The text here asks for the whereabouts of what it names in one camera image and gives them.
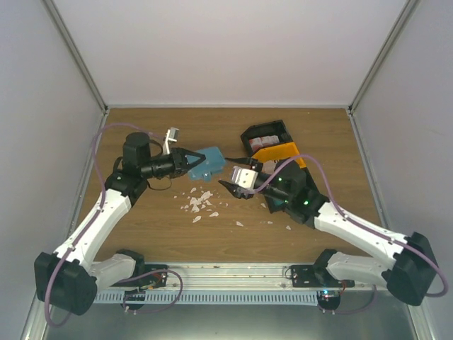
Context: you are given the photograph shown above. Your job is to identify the red white cards in tray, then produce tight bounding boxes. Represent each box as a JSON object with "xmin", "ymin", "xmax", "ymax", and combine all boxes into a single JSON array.
[{"xmin": 248, "ymin": 135, "xmax": 280, "ymax": 151}]

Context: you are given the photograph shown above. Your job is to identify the black card tray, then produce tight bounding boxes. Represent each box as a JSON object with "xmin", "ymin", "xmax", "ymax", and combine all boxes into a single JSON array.
[
  {"xmin": 241, "ymin": 120, "xmax": 293, "ymax": 156},
  {"xmin": 262, "ymin": 161, "xmax": 330, "ymax": 229}
]

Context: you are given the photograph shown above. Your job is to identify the aluminium front rail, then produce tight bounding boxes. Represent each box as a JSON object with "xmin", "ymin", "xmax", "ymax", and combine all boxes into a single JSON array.
[{"xmin": 38, "ymin": 260, "xmax": 422, "ymax": 291}]

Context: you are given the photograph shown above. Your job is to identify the black card tray far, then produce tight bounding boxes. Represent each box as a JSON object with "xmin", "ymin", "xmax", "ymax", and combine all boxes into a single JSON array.
[{"xmin": 241, "ymin": 120, "xmax": 293, "ymax": 156}]

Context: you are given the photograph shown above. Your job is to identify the slotted grey cable duct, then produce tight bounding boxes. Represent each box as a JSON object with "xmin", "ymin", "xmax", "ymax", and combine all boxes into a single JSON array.
[{"xmin": 95, "ymin": 290, "xmax": 319, "ymax": 305}]

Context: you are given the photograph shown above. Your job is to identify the teal credit card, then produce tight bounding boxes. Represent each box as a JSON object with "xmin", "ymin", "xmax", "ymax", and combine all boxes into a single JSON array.
[{"xmin": 273, "ymin": 199, "xmax": 285, "ymax": 207}]

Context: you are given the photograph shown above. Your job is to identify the black card tray near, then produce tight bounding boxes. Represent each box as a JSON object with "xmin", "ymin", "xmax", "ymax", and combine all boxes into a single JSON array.
[{"xmin": 262, "ymin": 161, "xmax": 330, "ymax": 229}]

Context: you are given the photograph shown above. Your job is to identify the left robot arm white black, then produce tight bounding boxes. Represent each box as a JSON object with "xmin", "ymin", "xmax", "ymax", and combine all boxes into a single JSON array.
[{"xmin": 34, "ymin": 132, "xmax": 206, "ymax": 317}]

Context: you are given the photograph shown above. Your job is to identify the orange card tray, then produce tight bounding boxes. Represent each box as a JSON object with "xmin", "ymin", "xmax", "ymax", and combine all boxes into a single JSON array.
[{"xmin": 252, "ymin": 142, "xmax": 299, "ymax": 163}]

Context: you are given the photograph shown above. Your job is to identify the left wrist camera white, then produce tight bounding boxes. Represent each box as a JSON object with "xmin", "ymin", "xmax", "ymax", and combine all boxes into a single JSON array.
[{"xmin": 163, "ymin": 127, "xmax": 179, "ymax": 155}]

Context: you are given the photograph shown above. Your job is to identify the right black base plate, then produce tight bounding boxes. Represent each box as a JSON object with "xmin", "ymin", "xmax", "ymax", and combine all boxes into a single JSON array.
[{"xmin": 284, "ymin": 264, "xmax": 355, "ymax": 288}]

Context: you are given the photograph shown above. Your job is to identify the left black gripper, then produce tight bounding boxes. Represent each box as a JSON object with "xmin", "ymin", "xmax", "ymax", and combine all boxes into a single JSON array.
[{"xmin": 142, "ymin": 147, "xmax": 205, "ymax": 179}]

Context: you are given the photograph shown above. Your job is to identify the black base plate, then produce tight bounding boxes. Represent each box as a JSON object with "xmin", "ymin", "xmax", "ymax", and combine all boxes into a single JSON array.
[
  {"xmin": 284, "ymin": 264, "xmax": 355, "ymax": 288},
  {"xmin": 115, "ymin": 263, "xmax": 168, "ymax": 289}
]

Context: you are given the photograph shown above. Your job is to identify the pink white card in orange tray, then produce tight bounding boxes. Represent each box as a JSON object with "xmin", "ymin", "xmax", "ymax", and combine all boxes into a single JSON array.
[{"xmin": 261, "ymin": 159, "xmax": 282, "ymax": 175}]

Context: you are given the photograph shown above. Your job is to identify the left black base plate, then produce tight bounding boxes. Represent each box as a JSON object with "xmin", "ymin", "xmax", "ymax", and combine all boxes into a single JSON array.
[{"xmin": 115, "ymin": 263, "xmax": 168, "ymax": 289}]

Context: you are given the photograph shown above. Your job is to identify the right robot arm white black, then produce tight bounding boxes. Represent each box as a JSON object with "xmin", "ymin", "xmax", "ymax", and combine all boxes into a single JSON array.
[{"xmin": 220, "ymin": 157, "xmax": 439, "ymax": 306}]

